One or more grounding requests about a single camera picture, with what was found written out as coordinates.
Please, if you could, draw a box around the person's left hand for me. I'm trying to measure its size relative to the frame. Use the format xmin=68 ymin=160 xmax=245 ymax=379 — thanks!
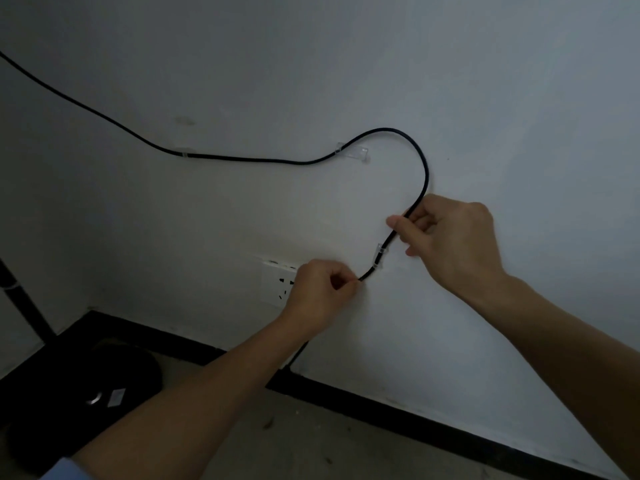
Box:
xmin=281 ymin=259 xmax=362 ymax=333

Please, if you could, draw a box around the person's right hand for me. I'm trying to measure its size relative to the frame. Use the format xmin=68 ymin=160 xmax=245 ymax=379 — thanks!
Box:
xmin=386 ymin=195 xmax=512 ymax=306

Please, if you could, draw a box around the black cable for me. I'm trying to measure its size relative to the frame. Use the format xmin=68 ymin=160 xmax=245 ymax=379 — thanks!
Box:
xmin=0 ymin=51 xmax=430 ymax=368

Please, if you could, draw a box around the person's left forearm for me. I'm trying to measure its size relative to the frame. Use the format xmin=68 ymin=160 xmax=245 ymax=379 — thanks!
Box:
xmin=72 ymin=311 xmax=323 ymax=480

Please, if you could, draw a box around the person's right forearm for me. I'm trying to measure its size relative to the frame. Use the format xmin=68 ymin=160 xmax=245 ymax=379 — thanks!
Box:
xmin=470 ymin=276 xmax=640 ymax=480

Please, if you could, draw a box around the black baseboard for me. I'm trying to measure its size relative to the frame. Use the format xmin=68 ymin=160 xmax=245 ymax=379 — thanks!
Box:
xmin=0 ymin=260 xmax=613 ymax=480

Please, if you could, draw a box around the black round robot vacuum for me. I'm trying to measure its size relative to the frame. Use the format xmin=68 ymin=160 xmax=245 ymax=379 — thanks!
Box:
xmin=0 ymin=340 xmax=164 ymax=465

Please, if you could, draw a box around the light blue sleeve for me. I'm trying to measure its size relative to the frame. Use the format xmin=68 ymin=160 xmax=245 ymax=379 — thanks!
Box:
xmin=40 ymin=457 xmax=93 ymax=480

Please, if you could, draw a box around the white wall socket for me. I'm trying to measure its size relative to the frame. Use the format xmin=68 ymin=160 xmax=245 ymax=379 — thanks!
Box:
xmin=260 ymin=259 xmax=301 ymax=310

